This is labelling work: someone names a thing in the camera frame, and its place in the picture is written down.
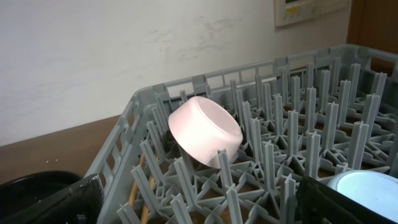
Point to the blue cup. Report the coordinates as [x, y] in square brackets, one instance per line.
[373, 190]

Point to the grey dishwasher rack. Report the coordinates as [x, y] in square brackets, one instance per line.
[319, 120]

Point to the white wall panel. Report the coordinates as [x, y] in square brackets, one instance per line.
[293, 11]

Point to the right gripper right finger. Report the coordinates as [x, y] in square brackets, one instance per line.
[316, 203]

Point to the wooden chopstick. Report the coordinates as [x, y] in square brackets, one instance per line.
[149, 198]
[135, 187]

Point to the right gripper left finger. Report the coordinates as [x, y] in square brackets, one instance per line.
[80, 202]

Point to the round black tray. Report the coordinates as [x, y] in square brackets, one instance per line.
[20, 193]

